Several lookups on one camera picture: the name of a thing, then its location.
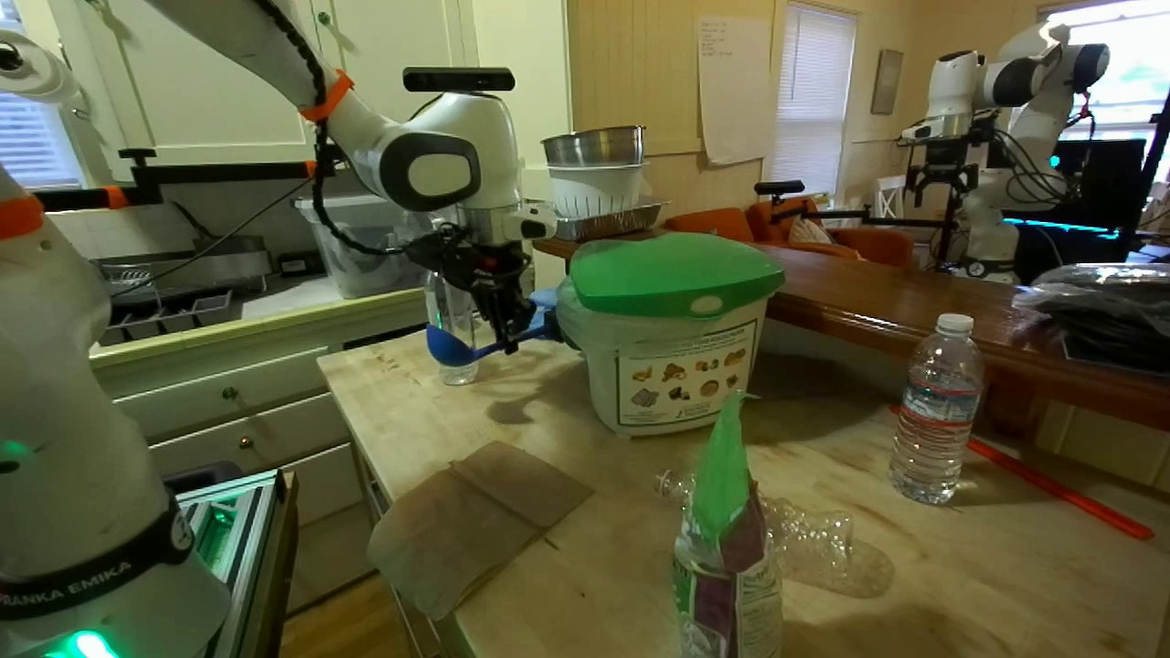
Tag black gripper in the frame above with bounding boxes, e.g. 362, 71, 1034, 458
405, 227, 529, 326

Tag blue silicone spoon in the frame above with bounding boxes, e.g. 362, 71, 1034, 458
480, 288, 560, 360

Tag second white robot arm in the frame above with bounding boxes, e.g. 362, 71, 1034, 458
901, 25, 1111, 282

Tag brown wooden counter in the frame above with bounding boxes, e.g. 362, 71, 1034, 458
533, 231, 1170, 432

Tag clear glass jar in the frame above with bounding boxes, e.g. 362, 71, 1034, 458
426, 275, 493, 388

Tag metal bowl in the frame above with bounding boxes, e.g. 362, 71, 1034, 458
543, 125, 645, 165

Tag green lidded white bin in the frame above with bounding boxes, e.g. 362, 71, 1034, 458
556, 235, 788, 434

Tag white drawer cabinet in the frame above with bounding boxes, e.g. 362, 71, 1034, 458
93, 288, 426, 610

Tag crumpled clear plastic wrap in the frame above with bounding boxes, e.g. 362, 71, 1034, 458
672, 492, 892, 610

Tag clear plastic water bottle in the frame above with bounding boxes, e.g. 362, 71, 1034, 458
890, 315, 983, 504

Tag clear plastic bag bundle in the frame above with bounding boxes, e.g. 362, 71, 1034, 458
1014, 264, 1170, 371

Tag black camera on stand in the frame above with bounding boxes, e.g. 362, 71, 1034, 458
404, 65, 516, 91

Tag white paper sheets on wall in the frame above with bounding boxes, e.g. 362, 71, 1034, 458
699, 14, 773, 165

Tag aluminium rail frame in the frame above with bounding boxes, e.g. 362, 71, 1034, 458
179, 469, 296, 658

